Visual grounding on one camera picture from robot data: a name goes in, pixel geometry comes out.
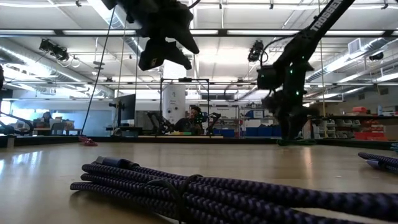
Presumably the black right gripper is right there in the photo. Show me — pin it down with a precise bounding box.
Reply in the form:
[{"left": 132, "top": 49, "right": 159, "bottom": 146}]
[{"left": 261, "top": 90, "right": 320, "bottom": 141}]

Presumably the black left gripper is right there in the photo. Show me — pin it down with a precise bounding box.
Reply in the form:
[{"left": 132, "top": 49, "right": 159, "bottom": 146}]
[{"left": 124, "top": 0, "right": 200, "bottom": 72}]

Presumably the purple braided USB-C cable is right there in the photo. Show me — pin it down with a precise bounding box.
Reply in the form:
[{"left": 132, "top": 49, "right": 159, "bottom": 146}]
[
  {"left": 69, "top": 155, "right": 398, "bottom": 224},
  {"left": 357, "top": 151, "right": 398, "bottom": 174}
]

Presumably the red braided USB-C cable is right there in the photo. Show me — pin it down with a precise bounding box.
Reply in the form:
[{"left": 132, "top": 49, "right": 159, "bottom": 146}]
[{"left": 77, "top": 135, "right": 98, "bottom": 147}]

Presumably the blue storage bin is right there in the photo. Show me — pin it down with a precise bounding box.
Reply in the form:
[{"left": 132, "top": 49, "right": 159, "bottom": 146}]
[
  {"left": 244, "top": 124, "right": 283, "bottom": 138},
  {"left": 213, "top": 128, "right": 236, "bottom": 138}
]

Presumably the white cylindrical tank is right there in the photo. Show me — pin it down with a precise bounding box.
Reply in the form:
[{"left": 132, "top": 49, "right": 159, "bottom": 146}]
[{"left": 161, "top": 83, "right": 187, "bottom": 125}]

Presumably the dark shelving with bins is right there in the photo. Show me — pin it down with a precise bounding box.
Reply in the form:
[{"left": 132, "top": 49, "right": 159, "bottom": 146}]
[{"left": 310, "top": 114, "right": 398, "bottom": 141}]

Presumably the black monitor on stand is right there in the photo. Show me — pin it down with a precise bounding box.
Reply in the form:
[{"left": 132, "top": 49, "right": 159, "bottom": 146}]
[{"left": 108, "top": 93, "right": 137, "bottom": 128}]

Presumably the black ceiling dome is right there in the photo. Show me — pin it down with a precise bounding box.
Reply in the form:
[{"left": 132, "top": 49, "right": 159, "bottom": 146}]
[{"left": 368, "top": 51, "right": 385, "bottom": 62}]

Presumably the background office desk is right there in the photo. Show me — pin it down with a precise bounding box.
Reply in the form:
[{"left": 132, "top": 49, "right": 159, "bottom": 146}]
[{"left": 32, "top": 117, "right": 82, "bottom": 136}]

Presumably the black curved bar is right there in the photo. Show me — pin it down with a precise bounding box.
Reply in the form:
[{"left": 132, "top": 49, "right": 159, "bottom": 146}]
[{"left": 0, "top": 110, "right": 35, "bottom": 136}]

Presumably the black background station frame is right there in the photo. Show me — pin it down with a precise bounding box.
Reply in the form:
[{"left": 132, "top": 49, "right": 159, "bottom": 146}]
[{"left": 159, "top": 77, "right": 211, "bottom": 135}]

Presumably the black overhead frame bar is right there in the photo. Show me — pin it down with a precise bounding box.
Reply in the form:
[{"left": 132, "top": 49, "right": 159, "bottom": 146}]
[{"left": 0, "top": 28, "right": 398, "bottom": 38}]

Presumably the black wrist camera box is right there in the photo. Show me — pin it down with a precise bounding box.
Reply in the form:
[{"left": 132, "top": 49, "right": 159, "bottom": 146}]
[{"left": 256, "top": 64, "right": 282, "bottom": 91}]

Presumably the black hanging cable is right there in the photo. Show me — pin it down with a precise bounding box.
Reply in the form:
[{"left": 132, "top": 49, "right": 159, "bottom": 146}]
[{"left": 80, "top": 6, "right": 116, "bottom": 137}]

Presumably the black overhead camera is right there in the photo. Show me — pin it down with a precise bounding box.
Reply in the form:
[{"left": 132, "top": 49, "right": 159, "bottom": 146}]
[
  {"left": 247, "top": 39, "right": 265, "bottom": 63},
  {"left": 38, "top": 38, "right": 70, "bottom": 62}
]

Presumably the black table frame rail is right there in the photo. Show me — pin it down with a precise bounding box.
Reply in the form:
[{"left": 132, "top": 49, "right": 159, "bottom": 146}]
[{"left": 0, "top": 134, "right": 398, "bottom": 151}]

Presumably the silver ventilation duct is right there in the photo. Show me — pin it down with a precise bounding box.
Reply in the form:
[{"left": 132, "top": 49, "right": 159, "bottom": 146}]
[{"left": 0, "top": 37, "right": 114, "bottom": 98}]

